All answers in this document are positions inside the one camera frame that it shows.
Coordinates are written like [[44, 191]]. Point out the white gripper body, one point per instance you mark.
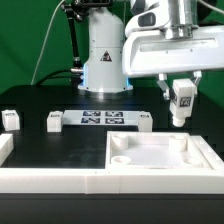
[[148, 53]]

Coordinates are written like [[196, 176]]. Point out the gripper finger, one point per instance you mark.
[[196, 78], [162, 83]]

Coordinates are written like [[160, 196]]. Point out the white square tabletop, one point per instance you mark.
[[153, 150]]

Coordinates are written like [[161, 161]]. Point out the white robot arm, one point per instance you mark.
[[103, 71]]

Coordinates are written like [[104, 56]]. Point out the white base tag plate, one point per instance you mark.
[[99, 117]]

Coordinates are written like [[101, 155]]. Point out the white U-shaped obstacle fence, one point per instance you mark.
[[112, 181]]

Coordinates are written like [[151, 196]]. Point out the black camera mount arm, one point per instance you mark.
[[78, 11]]

